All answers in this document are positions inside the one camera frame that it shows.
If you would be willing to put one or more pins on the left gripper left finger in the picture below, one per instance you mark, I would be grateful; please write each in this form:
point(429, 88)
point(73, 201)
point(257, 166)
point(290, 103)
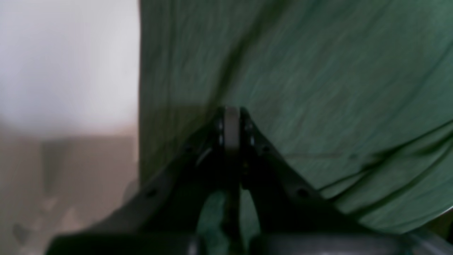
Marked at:
point(162, 218)

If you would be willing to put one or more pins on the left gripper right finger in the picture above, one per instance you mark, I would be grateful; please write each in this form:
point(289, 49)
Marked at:
point(294, 219)

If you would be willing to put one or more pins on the dark green t-shirt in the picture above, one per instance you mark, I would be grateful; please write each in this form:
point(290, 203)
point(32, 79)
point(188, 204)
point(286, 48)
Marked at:
point(355, 94)

